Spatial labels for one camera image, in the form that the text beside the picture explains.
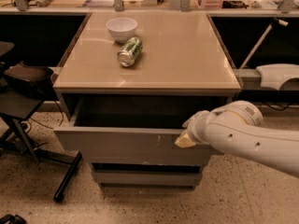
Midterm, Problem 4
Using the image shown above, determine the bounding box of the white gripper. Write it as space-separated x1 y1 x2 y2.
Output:
175 110 210 148

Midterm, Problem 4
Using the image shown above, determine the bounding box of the grey top drawer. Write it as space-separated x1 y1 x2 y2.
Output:
54 96 220 166

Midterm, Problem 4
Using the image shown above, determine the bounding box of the grey drawer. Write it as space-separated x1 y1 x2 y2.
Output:
92 171 202 187
54 96 220 166

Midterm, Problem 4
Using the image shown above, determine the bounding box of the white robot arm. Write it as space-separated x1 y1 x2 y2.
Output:
175 101 299 177

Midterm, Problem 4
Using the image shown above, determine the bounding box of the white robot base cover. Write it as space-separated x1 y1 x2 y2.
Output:
256 63 299 91

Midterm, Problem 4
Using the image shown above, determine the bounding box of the grey drawer cabinet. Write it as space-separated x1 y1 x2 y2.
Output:
52 10 243 191

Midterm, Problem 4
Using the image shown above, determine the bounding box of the grey bottom drawer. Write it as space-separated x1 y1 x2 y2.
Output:
92 171 202 187

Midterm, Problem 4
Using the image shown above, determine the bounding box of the green soda can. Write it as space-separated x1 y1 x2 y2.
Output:
118 36 143 67

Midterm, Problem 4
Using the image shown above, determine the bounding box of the white bowl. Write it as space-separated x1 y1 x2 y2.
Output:
107 18 137 43

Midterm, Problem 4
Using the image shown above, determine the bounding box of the white stick with black tip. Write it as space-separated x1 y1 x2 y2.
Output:
240 18 289 69

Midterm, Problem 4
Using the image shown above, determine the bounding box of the black bag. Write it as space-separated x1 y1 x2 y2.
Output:
4 62 55 99

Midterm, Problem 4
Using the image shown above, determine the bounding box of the black side table stand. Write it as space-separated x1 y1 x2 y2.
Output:
0 88 82 203

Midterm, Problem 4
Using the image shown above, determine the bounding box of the black shoe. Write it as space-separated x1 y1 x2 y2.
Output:
0 214 26 224

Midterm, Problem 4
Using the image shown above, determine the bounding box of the black floor cable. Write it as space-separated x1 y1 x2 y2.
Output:
18 100 65 133

